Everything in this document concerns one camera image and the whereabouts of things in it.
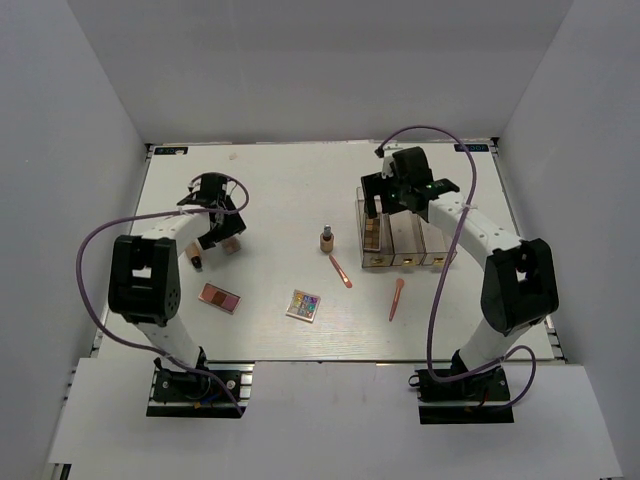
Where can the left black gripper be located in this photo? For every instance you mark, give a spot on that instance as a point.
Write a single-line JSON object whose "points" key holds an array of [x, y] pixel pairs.
{"points": [[233, 225]]}

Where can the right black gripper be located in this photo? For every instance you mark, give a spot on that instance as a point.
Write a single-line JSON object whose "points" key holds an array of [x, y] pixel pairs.
{"points": [[373, 185]]}

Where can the small beige compact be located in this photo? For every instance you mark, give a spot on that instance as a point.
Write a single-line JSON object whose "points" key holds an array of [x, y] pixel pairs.
{"points": [[231, 245]]}

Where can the brown eyeshadow palette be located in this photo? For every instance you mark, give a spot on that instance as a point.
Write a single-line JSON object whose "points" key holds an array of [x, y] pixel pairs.
{"points": [[372, 234]]}

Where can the beige concealer tube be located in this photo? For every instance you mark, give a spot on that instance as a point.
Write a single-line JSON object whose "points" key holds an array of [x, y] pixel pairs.
{"points": [[193, 254]]}

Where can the foundation bottle with pump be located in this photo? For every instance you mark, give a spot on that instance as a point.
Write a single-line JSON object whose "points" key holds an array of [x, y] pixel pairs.
{"points": [[327, 240]]}

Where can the pink blush palette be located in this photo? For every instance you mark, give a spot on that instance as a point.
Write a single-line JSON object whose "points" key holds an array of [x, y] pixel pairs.
{"points": [[219, 298]]}

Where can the colourful glitter eyeshadow palette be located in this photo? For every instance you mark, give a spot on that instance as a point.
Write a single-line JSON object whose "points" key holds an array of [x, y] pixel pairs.
{"points": [[303, 306]]}

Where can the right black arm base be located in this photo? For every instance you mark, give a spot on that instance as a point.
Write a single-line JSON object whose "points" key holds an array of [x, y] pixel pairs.
{"points": [[479, 399]]}

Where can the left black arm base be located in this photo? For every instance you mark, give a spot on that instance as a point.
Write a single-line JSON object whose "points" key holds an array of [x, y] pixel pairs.
{"points": [[180, 394]]}

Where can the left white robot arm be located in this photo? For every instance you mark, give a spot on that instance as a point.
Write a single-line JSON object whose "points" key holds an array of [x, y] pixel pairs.
{"points": [[144, 285]]}

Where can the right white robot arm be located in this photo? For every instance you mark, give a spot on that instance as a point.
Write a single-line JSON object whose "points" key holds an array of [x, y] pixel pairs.
{"points": [[519, 288]]}

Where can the pink makeup brush left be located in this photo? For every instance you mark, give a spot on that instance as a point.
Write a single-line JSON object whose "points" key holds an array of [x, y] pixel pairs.
{"points": [[342, 274]]}

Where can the clear organizer middle compartment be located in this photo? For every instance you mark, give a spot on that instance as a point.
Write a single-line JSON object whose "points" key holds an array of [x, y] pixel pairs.
{"points": [[407, 239]]}

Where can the clear organizer compartment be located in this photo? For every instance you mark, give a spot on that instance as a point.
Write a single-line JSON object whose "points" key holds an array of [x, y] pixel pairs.
{"points": [[384, 257], [407, 239]]}

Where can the clear organizer left compartment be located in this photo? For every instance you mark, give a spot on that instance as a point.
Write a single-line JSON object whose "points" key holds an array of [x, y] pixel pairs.
{"points": [[384, 257]]}

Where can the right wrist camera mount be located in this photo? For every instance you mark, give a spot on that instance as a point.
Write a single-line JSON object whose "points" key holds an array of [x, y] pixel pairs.
{"points": [[388, 169]]}

